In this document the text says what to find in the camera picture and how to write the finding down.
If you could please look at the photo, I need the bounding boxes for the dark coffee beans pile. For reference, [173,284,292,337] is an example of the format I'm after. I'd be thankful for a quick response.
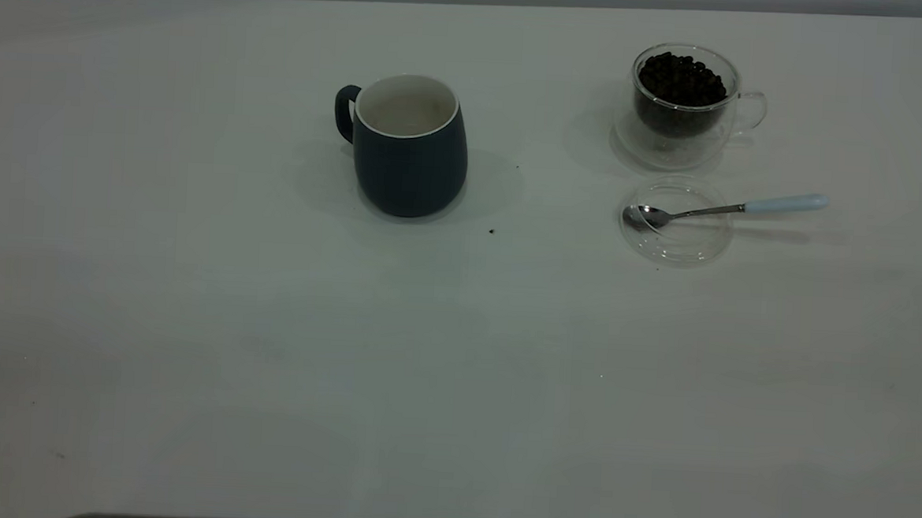
[634,50,731,140]

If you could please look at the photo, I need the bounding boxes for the dark blue-grey ceramic mug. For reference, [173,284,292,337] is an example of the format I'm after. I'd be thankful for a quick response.
[329,69,474,222]

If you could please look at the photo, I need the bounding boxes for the metal spoon light blue handle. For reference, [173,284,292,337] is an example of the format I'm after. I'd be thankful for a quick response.
[622,184,830,244]

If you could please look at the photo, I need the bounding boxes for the clear double-wall glass cup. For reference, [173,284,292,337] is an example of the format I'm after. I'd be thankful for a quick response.
[610,40,771,177]

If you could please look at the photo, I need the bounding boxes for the clear glass saucer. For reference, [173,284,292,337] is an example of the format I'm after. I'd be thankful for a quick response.
[617,173,738,270]

